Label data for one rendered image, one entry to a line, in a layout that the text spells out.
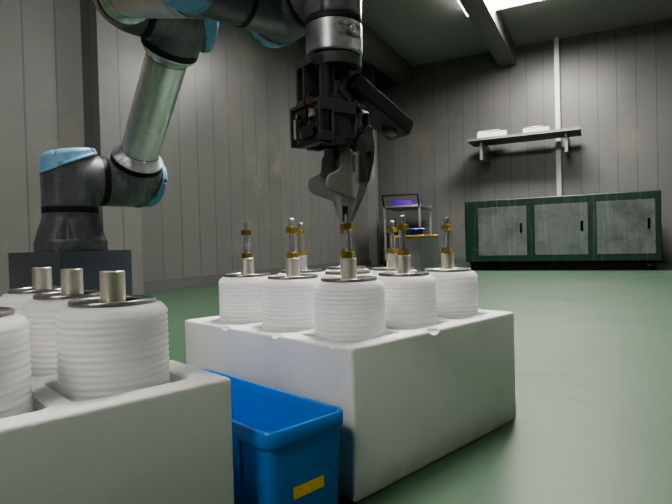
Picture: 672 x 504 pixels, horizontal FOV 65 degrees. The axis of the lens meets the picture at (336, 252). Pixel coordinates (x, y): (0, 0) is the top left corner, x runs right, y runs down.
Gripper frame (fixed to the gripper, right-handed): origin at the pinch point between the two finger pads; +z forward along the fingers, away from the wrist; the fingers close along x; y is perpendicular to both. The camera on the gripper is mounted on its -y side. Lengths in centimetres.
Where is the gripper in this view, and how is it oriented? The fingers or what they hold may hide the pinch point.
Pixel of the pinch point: (351, 212)
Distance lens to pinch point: 71.6
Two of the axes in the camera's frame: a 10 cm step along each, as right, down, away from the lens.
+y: -8.1, 0.3, -5.8
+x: 5.8, 0.0, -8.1
